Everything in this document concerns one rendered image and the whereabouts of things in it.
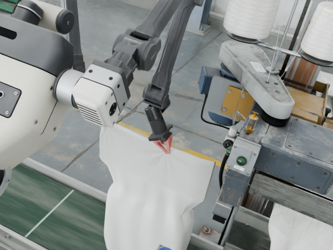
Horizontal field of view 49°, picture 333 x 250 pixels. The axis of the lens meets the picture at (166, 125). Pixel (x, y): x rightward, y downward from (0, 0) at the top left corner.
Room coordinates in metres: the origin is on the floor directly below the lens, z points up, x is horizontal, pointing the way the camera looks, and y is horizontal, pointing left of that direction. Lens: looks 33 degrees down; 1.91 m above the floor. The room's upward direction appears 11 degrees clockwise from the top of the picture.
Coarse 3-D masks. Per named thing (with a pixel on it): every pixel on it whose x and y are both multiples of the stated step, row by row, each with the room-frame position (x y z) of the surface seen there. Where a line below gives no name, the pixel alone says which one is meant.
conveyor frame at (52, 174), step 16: (32, 160) 1.64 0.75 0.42; (48, 176) 1.59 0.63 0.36; (64, 176) 1.56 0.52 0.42; (80, 192) 1.52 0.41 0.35; (96, 192) 1.49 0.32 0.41; (0, 224) 1.18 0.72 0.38; (0, 240) 1.15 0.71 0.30; (16, 240) 1.12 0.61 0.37; (192, 240) 1.31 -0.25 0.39; (208, 240) 1.30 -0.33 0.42
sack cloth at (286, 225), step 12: (276, 204) 1.01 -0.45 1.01; (276, 216) 1.00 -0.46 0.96; (288, 216) 0.99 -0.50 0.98; (300, 216) 0.98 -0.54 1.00; (276, 228) 0.99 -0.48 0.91; (288, 228) 0.97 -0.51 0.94; (300, 228) 0.97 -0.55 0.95; (312, 228) 0.96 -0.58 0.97; (324, 228) 0.95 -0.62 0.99; (276, 240) 0.96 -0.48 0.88; (288, 240) 0.96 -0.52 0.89; (300, 240) 0.95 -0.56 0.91; (312, 240) 0.94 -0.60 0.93; (324, 240) 0.94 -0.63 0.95
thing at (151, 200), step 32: (128, 128) 1.21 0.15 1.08; (128, 160) 1.19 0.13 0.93; (160, 160) 1.14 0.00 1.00; (192, 160) 1.10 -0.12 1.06; (128, 192) 1.12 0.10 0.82; (160, 192) 1.11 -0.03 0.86; (192, 192) 1.10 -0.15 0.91; (128, 224) 1.08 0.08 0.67; (160, 224) 1.04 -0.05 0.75; (192, 224) 1.09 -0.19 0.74
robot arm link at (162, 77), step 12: (192, 0) 1.24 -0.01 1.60; (180, 12) 1.23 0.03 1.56; (180, 24) 1.22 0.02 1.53; (168, 36) 1.21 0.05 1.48; (180, 36) 1.21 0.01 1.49; (168, 48) 1.19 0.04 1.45; (168, 60) 1.18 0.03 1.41; (156, 72) 1.17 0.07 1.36; (168, 72) 1.16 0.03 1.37; (156, 84) 1.15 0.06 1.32; (168, 84) 1.16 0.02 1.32; (156, 96) 1.13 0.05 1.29
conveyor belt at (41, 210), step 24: (24, 168) 1.60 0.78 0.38; (24, 192) 1.42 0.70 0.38; (48, 192) 1.45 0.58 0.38; (72, 192) 1.48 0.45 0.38; (0, 216) 1.23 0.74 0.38; (24, 216) 1.26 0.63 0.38; (48, 216) 1.29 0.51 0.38; (72, 216) 1.32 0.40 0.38; (96, 216) 1.35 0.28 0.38; (48, 240) 1.14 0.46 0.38; (72, 240) 1.17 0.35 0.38; (96, 240) 1.20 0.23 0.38
